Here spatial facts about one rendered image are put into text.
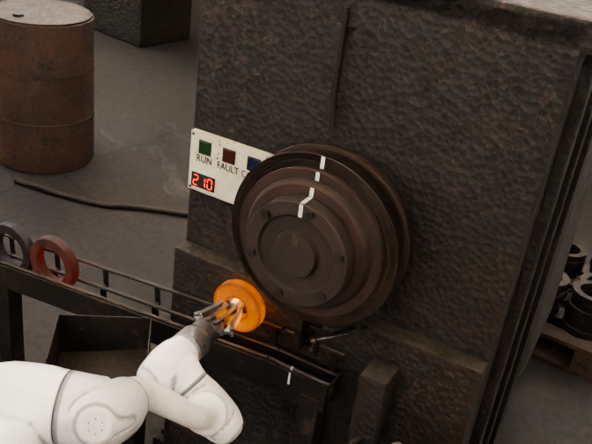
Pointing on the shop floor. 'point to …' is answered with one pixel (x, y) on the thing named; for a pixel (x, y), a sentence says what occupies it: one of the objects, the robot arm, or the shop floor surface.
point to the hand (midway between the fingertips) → (239, 300)
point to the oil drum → (46, 85)
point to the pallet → (571, 318)
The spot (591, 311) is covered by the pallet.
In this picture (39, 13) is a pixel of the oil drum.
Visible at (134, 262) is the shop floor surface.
